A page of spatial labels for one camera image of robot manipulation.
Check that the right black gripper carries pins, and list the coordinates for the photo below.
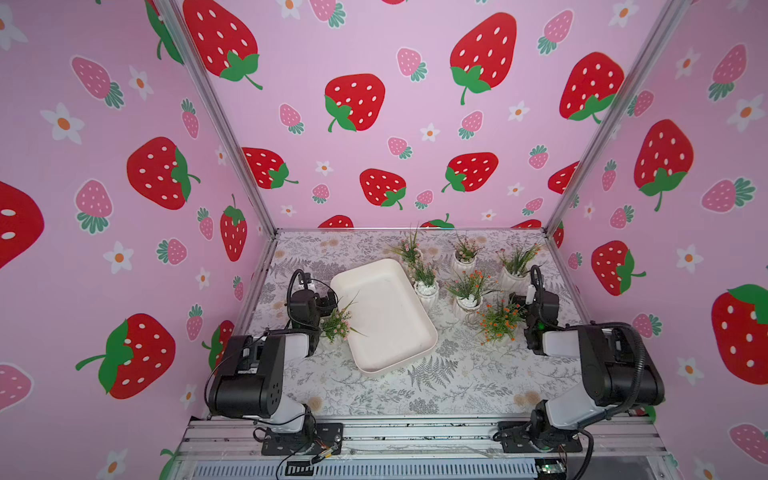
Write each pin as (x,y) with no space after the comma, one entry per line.
(527,321)

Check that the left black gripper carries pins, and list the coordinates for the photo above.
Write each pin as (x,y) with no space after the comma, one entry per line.
(324,305)

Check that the pink flower plant pot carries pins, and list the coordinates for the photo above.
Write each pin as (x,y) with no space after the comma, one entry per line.
(337,325)

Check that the orange pink flower potted plant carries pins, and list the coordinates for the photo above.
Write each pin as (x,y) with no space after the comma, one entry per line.
(468,291)

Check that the white pot green plant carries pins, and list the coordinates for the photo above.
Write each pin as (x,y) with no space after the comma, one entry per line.
(426,285)

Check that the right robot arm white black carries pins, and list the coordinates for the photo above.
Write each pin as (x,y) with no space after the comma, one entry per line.
(617,374)

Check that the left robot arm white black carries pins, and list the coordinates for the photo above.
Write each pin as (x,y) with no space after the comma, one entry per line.
(248,382)

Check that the back right grass potted plant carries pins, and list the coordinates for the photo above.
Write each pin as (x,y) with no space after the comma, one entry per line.
(514,277)

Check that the white rectangular storage tray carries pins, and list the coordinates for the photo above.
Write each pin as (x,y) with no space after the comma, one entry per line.
(391,326)

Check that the back centre potted plant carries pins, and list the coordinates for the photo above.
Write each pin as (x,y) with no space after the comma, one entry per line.
(465,255)

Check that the back left pink potted plant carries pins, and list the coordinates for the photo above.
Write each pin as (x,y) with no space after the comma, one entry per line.
(408,249)

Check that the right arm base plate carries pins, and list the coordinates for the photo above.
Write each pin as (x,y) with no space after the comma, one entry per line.
(527,437)

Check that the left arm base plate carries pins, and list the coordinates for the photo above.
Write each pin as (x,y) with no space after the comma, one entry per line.
(323,438)

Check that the aluminium front rail frame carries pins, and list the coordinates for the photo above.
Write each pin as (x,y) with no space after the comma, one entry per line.
(424,447)

